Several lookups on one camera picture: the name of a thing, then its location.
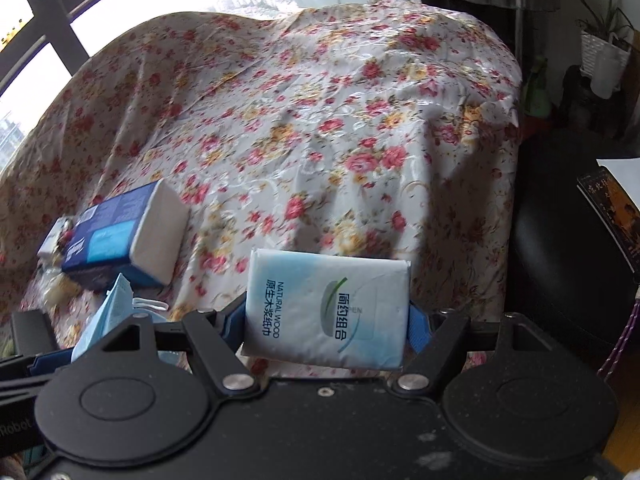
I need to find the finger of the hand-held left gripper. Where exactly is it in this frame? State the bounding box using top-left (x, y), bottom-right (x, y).
top-left (0, 350), bottom-right (76, 406)

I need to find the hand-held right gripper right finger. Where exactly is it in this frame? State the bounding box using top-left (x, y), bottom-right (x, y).
top-left (395, 300), bottom-right (543, 395)

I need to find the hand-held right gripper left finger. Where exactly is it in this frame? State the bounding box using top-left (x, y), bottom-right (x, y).
top-left (102, 305), bottom-right (261, 395)

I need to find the light blue face mask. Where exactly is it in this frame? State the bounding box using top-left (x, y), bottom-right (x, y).
top-left (71, 272), bottom-right (171, 363)

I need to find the white pocket tissue pack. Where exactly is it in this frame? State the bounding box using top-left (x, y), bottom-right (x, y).
top-left (241, 247), bottom-right (412, 372)

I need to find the clear plastic bag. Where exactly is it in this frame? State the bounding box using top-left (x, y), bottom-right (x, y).
top-left (37, 215), bottom-right (81, 281)

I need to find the blue tissue pack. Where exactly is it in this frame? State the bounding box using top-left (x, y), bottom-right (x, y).
top-left (62, 178), bottom-right (190, 291)

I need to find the floral printed cloth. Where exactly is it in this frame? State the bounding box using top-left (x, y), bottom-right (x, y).
top-left (0, 0), bottom-right (523, 376)

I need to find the dark covered book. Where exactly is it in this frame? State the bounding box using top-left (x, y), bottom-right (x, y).
top-left (577, 160), bottom-right (640, 275)

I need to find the green bottle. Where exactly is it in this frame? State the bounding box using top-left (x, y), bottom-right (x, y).
top-left (524, 55), bottom-right (552, 117)

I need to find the potted plant in white pot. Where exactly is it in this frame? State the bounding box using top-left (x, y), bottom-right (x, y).
top-left (575, 0), bottom-right (635, 100)

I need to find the purple braided cord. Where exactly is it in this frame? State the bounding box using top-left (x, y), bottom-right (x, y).
top-left (597, 285), bottom-right (640, 377)

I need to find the dark window frame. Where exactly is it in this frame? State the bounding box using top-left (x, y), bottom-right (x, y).
top-left (0, 0), bottom-right (416, 91)

